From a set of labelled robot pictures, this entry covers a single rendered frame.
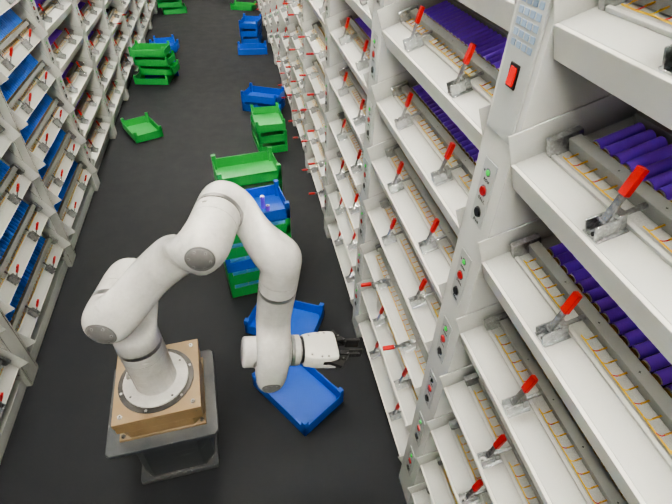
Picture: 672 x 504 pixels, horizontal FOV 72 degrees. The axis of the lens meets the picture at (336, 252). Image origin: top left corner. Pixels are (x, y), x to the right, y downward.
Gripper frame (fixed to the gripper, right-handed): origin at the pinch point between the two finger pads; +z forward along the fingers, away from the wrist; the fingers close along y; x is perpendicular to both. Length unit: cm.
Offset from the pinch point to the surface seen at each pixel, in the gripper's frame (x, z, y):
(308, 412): -53, -3, -13
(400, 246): 20.3, 15.6, -21.6
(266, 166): -14, -13, -127
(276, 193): -13, -11, -100
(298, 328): -53, -1, -54
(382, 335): -19.7, 20.2, -20.5
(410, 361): -1.0, 16.4, 5.0
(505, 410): 37, 9, 44
